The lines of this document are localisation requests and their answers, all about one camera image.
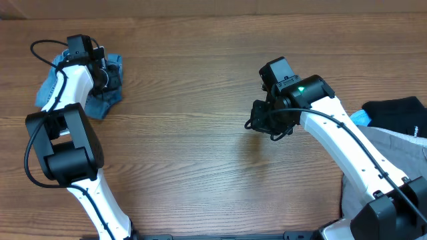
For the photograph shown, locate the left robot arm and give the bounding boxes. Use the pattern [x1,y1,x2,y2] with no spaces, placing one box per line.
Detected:
[24,35,140,239]

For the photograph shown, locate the black garment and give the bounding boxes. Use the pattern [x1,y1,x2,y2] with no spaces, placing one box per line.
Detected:
[362,96,426,138]

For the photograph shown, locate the grey trousers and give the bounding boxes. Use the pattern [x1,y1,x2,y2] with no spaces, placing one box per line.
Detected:
[340,125,427,221]

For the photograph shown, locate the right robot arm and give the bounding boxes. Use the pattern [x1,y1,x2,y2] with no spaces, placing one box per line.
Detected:
[245,57,426,240]

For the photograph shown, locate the light blue garment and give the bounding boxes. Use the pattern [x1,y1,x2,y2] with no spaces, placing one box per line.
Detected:
[350,109,372,127]

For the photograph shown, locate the blue denim jeans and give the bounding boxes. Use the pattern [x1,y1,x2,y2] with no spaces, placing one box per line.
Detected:
[35,53,123,120]

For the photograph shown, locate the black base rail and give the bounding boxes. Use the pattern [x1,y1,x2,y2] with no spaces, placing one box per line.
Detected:
[139,231,324,240]

